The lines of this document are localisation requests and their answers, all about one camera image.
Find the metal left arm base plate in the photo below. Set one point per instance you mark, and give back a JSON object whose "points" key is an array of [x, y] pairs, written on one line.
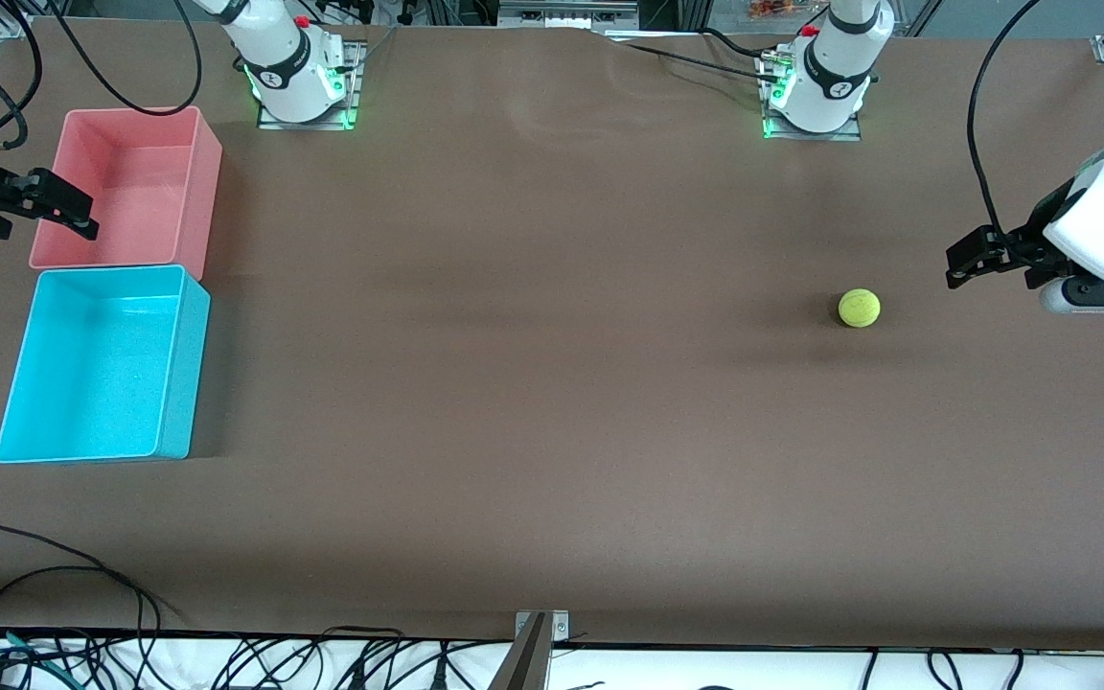
{"points": [[849, 129]]}

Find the aluminium frame rail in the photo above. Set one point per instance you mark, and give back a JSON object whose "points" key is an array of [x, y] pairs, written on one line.
{"points": [[566, 11]]}

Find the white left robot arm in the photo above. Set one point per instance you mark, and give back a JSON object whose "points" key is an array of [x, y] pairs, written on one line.
{"points": [[830, 77]]}

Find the grey aluminium profile bar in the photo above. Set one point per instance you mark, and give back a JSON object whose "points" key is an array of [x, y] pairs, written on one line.
{"points": [[523, 666]]}

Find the black power plug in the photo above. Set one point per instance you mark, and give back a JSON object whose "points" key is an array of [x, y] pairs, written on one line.
{"points": [[356, 676], [441, 674]]}

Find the blue plastic bin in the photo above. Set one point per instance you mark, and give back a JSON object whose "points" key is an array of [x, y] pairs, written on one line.
{"points": [[97, 364]]}

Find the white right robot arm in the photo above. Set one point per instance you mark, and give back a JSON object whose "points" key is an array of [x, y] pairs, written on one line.
{"points": [[284, 67]]}

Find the pink plastic bin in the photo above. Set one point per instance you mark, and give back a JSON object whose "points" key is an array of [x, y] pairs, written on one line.
{"points": [[145, 182]]}

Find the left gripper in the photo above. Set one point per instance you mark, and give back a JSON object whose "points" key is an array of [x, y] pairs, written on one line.
{"points": [[1035, 231]]}

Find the orange object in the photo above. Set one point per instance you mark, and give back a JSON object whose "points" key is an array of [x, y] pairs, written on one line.
{"points": [[772, 8]]}

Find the metal table bracket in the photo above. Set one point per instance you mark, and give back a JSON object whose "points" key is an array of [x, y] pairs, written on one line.
{"points": [[560, 628]]}

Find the yellow tennis ball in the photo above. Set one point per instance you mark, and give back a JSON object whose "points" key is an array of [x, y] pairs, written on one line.
{"points": [[859, 308]]}

